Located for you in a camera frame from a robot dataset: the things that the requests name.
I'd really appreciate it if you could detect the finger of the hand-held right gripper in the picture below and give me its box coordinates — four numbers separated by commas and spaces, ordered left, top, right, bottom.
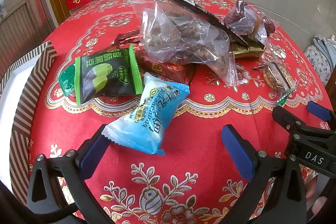
307, 101, 336, 132
272, 106, 336, 140

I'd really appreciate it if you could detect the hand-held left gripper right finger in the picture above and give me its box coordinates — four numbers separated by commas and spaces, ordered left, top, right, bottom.
221, 124, 307, 224

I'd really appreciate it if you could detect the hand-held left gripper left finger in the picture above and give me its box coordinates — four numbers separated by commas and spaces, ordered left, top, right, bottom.
26, 124, 116, 224

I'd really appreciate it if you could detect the light blue snack packet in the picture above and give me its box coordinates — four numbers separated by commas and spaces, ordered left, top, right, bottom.
101, 72, 190, 156

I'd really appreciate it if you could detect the small green snack packet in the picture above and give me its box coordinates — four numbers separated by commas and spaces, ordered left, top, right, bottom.
58, 61, 79, 97

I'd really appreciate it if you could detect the green and black snack packet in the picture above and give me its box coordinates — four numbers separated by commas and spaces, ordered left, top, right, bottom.
75, 44, 143, 106

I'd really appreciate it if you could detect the striped cardboard box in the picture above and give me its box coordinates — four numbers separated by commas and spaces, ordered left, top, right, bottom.
0, 41, 58, 214

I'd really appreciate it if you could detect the brown snack packet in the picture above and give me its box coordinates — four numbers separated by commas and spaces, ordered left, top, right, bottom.
135, 49, 196, 85

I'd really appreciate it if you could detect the red date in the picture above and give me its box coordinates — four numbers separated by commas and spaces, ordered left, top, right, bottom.
253, 17, 276, 43
223, 0, 263, 37

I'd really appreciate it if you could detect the clear zip bag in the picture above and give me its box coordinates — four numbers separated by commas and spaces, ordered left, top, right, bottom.
130, 1, 239, 87

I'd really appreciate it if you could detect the person's right hand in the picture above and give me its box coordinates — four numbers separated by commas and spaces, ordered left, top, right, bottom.
306, 187, 330, 216

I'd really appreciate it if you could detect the clear wrapped sesame bar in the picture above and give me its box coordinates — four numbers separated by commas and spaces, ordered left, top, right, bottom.
252, 60, 297, 105

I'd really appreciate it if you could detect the floral seat cushion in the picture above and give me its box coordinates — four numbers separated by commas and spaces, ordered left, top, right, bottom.
304, 45, 332, 80

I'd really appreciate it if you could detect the red floral tablecloth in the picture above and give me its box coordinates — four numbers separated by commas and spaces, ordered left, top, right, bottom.
28, 0, 331, 224

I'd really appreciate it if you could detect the grey folded cloth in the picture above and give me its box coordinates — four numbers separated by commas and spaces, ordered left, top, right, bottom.
312, 35, 336, 62

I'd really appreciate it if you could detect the gold foil packet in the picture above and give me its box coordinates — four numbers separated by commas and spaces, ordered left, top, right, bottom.
231, 42, 266, 59

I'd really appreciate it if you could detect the small red candy packet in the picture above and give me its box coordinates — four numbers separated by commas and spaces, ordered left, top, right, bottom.
117, 32, 142, 43
112, 40, 140, 48

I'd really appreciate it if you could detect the metal door with window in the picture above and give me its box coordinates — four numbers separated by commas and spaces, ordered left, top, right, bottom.
0, 0, 53, 77

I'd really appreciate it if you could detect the long dark brown packet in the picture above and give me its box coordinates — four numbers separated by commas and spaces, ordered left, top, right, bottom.
145, 0, 250, 46

